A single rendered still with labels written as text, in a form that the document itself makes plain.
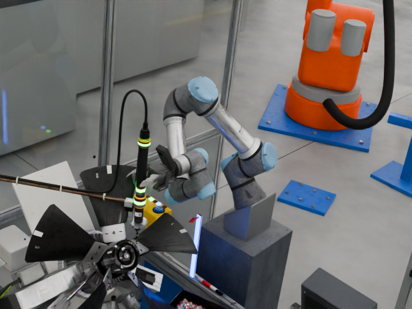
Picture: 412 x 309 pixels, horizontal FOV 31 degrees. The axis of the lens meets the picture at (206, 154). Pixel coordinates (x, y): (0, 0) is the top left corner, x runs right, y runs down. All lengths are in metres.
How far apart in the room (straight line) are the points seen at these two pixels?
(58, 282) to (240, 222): 0.88
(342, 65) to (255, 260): 3.32
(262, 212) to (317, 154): 2.95
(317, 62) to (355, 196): 1.25
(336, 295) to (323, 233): 2.53
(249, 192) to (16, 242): 1.02
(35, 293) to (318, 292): 1.01
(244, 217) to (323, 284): 0.62
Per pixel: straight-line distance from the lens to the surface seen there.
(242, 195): 3.28
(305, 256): 5.03
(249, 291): 3.39
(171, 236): 3.02
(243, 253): 3.29
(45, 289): 2.83
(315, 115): 6.49
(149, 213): 3.32
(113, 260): 2.79
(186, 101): 3.05
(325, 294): 2.77
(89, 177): 2.91
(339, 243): 5.22
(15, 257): 3.28
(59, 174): 3.07
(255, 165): 3.21
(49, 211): 2.70
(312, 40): 6.26
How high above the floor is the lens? 2.95
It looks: 30 degrees down
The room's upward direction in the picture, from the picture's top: 7 degrees clockwise
